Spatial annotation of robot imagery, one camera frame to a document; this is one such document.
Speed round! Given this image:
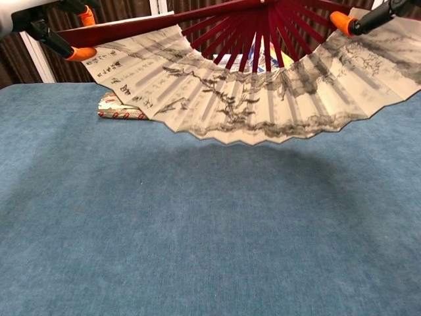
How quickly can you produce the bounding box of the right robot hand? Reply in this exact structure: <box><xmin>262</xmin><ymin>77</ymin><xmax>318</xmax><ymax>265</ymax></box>
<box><xmin>330</xmin><ymin>0</ymin><xmax>421</xmax><ymax>37</ymax></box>

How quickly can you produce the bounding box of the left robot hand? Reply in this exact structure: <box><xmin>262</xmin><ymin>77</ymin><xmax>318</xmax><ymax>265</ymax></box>
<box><xmin>0</xmin><ymin>0</ymin><xmax>101</xmax><ymax>63</ymax></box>

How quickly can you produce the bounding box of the red ribbed paper folding fan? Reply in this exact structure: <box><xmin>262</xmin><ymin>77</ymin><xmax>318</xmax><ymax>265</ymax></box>
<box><xmin>55</xmin><ymin>0</ymin><xmax>421</xmax><ymax>146</ymax></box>

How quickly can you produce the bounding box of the dark brown pleated curtain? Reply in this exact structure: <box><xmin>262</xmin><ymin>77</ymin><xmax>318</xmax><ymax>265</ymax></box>
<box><xmin>0</xmin><ymin>0</ymin><xmax>421</xmax><ymax>89</ymax></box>

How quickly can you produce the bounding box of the blue yellow carton box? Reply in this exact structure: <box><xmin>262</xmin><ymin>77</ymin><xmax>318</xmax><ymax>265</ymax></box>
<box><xmin>230</xmin><ymin>39</ymin><xmax>294</xmax><ymax>74</ymax></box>

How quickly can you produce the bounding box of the gold foil wrapped package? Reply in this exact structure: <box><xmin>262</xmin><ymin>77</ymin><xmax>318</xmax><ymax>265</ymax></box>
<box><xmin>97</xmin><ymin>92</ymin><xmax>148</xmax><ymax>121</ymax></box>

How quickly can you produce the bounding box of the blue tablecloth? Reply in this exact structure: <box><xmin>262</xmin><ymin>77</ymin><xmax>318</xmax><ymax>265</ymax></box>
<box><xmin>0</xmin><ymin>81</ymin><xmax>421</xmax><ymax>316</ymax></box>

